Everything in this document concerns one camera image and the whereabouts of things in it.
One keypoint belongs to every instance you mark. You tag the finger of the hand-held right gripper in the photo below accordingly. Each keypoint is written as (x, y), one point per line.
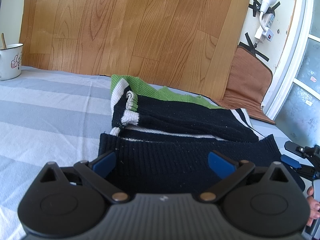
(290, 161)
(296, 148)

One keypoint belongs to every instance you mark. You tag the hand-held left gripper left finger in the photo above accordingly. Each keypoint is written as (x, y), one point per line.
(105, 162)

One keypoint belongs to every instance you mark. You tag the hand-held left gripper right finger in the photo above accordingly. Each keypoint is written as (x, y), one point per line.
(220, 162)

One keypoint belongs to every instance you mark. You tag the navy green knit sweater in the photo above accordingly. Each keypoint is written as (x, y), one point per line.
(175, 120)

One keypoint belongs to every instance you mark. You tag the person's right hand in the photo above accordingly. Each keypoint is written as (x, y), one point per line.
(315, 210)

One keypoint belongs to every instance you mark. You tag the frosted glass door pane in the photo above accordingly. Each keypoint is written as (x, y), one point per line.
(302, 115)

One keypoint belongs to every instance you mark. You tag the small white sticker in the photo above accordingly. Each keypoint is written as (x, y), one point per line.
(309, 102)

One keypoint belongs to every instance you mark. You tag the small pink sticker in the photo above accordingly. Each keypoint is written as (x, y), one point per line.
(313, 79)

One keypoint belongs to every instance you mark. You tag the blue white striped bed sheet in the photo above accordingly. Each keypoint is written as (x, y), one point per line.
(50, 110)

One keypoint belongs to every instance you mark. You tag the brown perforated seat cushion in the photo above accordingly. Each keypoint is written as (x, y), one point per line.
(247, 87)

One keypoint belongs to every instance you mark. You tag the white power strip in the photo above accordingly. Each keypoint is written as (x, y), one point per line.
(270, 21)

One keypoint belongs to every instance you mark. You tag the white enamel mug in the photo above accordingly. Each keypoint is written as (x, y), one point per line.
(10, 65)

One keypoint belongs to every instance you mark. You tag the wood-pattern vinyl sheet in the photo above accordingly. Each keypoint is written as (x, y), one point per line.
(125, 25)

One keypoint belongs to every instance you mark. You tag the white door frame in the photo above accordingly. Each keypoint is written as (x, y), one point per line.
(290, 55)

